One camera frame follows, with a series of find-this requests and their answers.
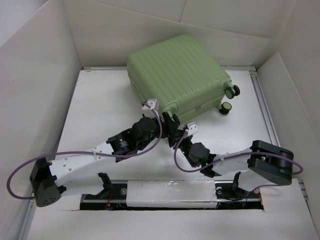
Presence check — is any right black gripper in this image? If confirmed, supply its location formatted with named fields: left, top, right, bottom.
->
left=167, top=128, right=197, bottom=168

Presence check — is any green suitcase blue lining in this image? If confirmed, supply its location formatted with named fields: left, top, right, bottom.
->
left=126, top=33, right=240, bottom=122

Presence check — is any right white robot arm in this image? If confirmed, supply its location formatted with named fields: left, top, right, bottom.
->
left=173, top=134, right=294, bottom=202

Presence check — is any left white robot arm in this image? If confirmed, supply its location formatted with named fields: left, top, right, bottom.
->
left=29, top=112, right=180, bottom=208

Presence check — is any white foam base cover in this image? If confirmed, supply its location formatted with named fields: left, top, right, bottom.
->
left=126, top=180, right=218, bottom=209

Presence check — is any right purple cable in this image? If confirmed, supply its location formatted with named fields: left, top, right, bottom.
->
left=173, top=129, right=305, bottom=176

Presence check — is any purple cable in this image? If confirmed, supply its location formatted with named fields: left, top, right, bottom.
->
left=6, top=101, right=166, bottom=200
left=173, top=129, right=305, bottom=176

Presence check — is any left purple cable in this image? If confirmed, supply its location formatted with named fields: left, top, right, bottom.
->
left=6, top=101, right=166, bottom=200

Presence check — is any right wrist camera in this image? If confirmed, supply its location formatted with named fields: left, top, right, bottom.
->
left=184, top=121, right=199, bottom=137

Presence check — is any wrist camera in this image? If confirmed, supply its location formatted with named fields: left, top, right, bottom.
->
left=184, top=121, right=199, bottom=137
left=141, top=98, right=160, bottom=115

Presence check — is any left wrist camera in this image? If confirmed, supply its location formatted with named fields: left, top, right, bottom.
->
left=141, top=98, right=160, bottom=115

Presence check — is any black metal base rail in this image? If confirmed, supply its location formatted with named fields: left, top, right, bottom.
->
left=79, top=179, right=264, bottom=211

